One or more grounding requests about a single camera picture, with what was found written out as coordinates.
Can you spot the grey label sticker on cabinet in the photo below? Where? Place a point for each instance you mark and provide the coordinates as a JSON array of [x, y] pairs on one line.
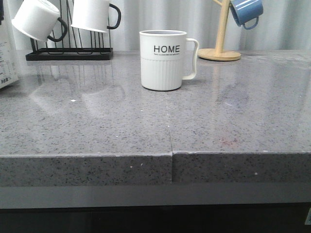
[[308, 218]]

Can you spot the white HOME ribbed cup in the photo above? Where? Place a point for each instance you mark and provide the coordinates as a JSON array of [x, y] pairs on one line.
[[162, 54]]

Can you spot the black wire mug rack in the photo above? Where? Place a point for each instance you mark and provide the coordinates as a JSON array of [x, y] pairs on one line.
[[78, 44]]

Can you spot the upright white enamel mug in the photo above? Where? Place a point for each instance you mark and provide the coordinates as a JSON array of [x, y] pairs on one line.
[[92, 15]]

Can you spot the blue enamel mug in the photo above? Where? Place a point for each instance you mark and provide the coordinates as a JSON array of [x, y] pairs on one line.
[[244, 11]]

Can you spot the wooden mug tree stand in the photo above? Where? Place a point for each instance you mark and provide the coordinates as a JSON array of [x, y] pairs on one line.
[[218, 53]]

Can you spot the tilted white enamel mug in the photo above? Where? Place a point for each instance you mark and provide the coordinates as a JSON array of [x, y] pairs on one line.
[[37, 19]]

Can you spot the Pascual whole milk carton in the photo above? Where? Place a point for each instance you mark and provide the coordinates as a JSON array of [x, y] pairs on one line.
[[8, 74]]

